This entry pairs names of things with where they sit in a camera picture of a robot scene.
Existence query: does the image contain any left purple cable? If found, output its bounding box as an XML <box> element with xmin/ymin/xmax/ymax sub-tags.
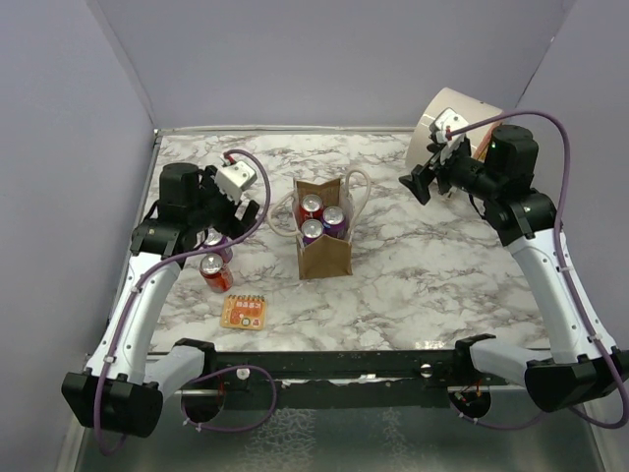
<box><xmin>92</xmin><ymin>148</ymin><xmax>272</xmax><ymax>456</ymax></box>

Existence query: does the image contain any purple cable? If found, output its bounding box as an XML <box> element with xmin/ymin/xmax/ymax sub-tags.
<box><xmin>92</xmin><ymin>148</ymin><xmax>272</xmax><ymax>456</ymax></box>
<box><xmin>444</xmin><ymin>110</ymin><xmax>629</xmax><ymax>430</ymax></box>

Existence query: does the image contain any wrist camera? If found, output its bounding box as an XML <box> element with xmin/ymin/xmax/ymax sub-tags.
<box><xmin>214</xmin><ymin>158</ymin><xmax>257</xmax><ymax>203</ymax></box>
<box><xmin>429</xmin><ymin>107</ymin><xmax>469</xmax><ymax>165</ymax></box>

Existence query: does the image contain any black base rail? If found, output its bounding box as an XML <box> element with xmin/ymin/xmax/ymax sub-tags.
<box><xmin>161</xmin><ymin>338</ymin><xmax>517</xmax><ymax>412</ymax></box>

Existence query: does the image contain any purple can near left arm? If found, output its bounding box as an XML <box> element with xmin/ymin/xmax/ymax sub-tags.
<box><xmin>202</xmin><ymin>228</ymin><xmax>233</xmax><ymax>264</ymax></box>

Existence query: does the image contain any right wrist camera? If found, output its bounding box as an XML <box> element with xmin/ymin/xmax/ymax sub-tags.
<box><xmin>429</xmin><ymin>107</ymin><xmax>469</xmax><ymax>165</ymax></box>

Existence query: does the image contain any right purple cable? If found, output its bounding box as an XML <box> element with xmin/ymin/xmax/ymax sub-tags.
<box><xmin>444</xmin><ymin>110</ymin><xmax>629</xmax><ymax>430</ymax></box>

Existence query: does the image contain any orange spiral notebook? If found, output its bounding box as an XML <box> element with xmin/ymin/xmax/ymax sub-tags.
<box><xmin>220</xmin><ymin>295</ymin><xmax>267</xmax><ymax>330</ymax></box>

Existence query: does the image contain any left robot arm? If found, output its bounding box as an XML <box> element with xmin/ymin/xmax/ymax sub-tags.
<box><xmin>61</xmin><ymin>158</ymin><xmax>259</xmax><ymax>438</ymax></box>

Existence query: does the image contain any red soda can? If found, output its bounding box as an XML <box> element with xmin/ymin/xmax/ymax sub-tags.
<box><xmin>299</xmin><ymin>194</ymin><xmax>324</xmax><ymax>224</ymax></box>

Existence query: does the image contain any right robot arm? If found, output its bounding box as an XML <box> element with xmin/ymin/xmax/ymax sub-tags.
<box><xmin>399</xmin><ymin>125</ymin><xmax>628</xmax><ymax>412</ymax></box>

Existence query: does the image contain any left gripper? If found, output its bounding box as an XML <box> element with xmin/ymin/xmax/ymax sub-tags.
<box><xmin>190</xmin><ymin>165</ymin><xmax>259</xmax><ymax>242</ymax></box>

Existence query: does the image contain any purple Fanta can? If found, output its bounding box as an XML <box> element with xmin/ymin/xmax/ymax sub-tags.
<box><xmin>301</xmin><ymin>218</ymin><xmax>324</xmax><ymax>246</ymax></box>

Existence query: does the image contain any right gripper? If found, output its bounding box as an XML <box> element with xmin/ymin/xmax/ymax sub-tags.
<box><xmin>400</xmin><ymin>137</ymin><xmax>501</xmax><ymax>204</ymax></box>

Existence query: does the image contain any red can near left arm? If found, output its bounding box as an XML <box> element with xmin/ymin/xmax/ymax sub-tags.
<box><xmin>199</xmin><ymin>253</ymin><xmax>233</xmax><ymax>293</ymax></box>

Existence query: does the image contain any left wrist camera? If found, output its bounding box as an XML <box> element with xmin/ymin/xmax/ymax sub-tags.
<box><xmin>214</xmin><ymin>158</ymin><xmax>257</xmax><ymax>203</ymax></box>

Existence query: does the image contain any canvas tote bag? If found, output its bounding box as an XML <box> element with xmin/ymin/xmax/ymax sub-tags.
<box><xmin>266</xmin><ymin>167</ymin><xmax>372</xmax><ymax>280</ymax></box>

